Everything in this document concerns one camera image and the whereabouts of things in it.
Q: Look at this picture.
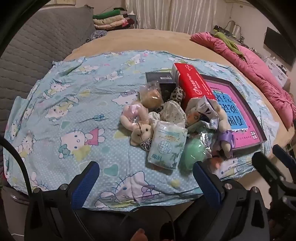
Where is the small orange toy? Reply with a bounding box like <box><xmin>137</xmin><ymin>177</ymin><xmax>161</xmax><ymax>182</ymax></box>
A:
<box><xmin>186</xmin><ymin>111</ymin><xmax>201</xmax><ymax>127</ymax></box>

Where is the white crinkled packet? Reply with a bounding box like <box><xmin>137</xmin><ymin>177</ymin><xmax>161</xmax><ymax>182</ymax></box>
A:
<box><xmin>196</xmin><ymin>95</ymin><xmax>220</xmax><ymax>129</ymax></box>

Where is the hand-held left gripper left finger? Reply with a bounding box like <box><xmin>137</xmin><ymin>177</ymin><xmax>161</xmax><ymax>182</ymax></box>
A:
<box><xmin>24</xmin><ymin>161</ymin><xmax>100</xmax><ymax>241</ymax></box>

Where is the dark floral cloth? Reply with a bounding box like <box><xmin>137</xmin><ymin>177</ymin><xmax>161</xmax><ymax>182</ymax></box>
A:
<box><xmin>86</xmin><ymin>30</ymin><xmax>107</xmax><ymax>43</ymax></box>

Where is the grey quilted headboard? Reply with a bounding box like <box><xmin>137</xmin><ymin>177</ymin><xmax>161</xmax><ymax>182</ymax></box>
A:
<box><xmin>0</xmin><ymin>6</ymin><xmax>96</xmax><ymax>139</ymax></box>

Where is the green ball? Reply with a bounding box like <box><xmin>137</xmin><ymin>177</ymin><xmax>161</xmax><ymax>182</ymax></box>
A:
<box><xmin>179</xmin><ymin>132</ymin><xmax>213</xmax><ymax>172</ymax></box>

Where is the plush bear with purple dress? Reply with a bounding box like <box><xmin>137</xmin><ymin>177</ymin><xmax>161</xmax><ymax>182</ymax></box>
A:
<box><xmin>208</xmin><ymin>102</ymin><xmax>235</xmax><ymax>158</ymax></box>

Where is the white green tissue pack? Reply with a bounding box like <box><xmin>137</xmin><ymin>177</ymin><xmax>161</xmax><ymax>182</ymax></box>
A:
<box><xmin>147</xmin><ymin>120</ymin><xmax>188</xmax><ymax>169</ymax></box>

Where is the black box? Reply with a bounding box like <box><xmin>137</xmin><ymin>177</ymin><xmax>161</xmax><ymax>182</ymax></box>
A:
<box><xmin>145</xmin><ymin>71</ymin><xmax>176</xmax><ymax>102</ymax></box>

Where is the black cable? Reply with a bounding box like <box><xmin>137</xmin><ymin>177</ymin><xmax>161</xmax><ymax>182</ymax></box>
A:
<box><xmin>0</xmin><ymin>136</ymin><xmax>33</xmax><ymax>195</ymax></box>

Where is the pink quilt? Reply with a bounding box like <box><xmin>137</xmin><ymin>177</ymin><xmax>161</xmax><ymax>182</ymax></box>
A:
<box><xmin>190</xmin><ymin>32</ymin><xmax>296</xmax><ymax>130</ymax></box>

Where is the white drawer cabinet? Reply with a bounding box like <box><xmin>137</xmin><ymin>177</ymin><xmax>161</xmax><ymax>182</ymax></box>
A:
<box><xmin>264</xmin><ymin>57</ymin><xmax>290</xmax><ymax>88</ymax></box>

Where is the plush bear with pink dress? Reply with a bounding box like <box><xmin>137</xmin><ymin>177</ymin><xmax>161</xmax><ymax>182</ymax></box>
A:
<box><xmin>120</xmin><ymin>103</ymin><xmax>154</xmax><ymax>152</ymax></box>

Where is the printed blue blanket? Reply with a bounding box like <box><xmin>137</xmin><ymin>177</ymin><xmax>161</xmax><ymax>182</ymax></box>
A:
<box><xmin>2</xmin><ymin>50</ymin><xmax>280</xmax><ymax>211</ymax></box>

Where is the dark shallow tray box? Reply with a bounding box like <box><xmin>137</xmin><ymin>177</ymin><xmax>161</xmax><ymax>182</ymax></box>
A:
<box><xmin>200</xmin><ymin>74</ymin><xmax>267</xmax><ymax>151</ymax></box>

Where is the pink book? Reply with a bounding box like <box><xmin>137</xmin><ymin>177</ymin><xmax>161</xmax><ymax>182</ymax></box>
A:
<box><xmin>205</xmin><ymin>80</ymin><xmax>260</xmax><ymax>146</ymax></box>

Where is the tan bed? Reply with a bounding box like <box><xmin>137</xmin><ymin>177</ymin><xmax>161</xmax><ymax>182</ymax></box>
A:
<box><xmin>62</xmin><ymin>29</ymin><xmax>296</xmax><ymax>183</ymax></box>

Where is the red tissue box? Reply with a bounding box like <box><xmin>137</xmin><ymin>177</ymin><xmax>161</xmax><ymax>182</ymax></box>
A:
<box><xmin>171</xmin><ymin>62</ymin><xmax>216</xmax><ymax>109</ymax></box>

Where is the green garment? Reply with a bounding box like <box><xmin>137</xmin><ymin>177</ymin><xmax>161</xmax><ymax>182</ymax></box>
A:
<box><xmin>213</xmin><ymin>31</ymin><xmax>245</xmax><ymax>59</ymax></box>

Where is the pink folded blanket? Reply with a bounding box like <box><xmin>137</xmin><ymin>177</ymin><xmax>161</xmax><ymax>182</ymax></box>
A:
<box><xmin>95</xmin><ymin>23</ymin><xmax>128</xmax><ymax>30</ymax></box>

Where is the cream folded blanket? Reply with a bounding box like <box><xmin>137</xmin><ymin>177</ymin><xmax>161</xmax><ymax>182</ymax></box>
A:
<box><xmin>94</xmin><ymin>16</ymin><xmax>126</xmax><ymax>26</ymax></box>

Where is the green folded blanket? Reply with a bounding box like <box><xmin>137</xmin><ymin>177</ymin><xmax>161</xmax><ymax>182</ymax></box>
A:
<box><xmin>93</xmin><ymin>9</ymin><xmax>127</xmax><ymax>20</ymax></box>

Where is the black television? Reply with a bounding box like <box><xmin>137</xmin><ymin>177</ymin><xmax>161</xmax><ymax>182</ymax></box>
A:
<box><xmin>264</xmin><ymin>27</ymin><xmax>294</xmax><ymax>66</ymax></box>

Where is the leopard print cloth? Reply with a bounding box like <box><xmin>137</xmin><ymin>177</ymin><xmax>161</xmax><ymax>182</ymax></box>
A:
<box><xmin>170</xmin><ymin>86</ymin><xmax>185</xmax><ymax>105</ymax></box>

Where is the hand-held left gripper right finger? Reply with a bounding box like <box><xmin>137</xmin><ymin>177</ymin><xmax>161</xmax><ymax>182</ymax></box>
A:
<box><xmin>193</xmin><ymin>161</ymin><xmax>270</xmax><ymax>241</ymax></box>

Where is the white curtain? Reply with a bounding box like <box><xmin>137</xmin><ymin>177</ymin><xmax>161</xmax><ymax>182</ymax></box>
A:
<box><xmin>125</xmin><ymin>0</ymin><xmax>222</xmax><ymax>35</ymax></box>

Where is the grey dressing table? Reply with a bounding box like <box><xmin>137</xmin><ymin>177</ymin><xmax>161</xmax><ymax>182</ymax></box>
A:
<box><xmin>213</xmin><ymin>21</ymin><xmax>252</xmax><ymax>44</ymax></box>

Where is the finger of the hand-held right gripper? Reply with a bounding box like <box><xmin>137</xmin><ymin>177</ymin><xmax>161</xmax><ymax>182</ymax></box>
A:
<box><xmin>272</xmin><ymin>144</ymin><xmax>296</xmax><ymax>169</ymax></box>
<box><xmin>252</xmin><ymin>152</ymin><xmax>287</xmax><ymax>186</ymax></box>

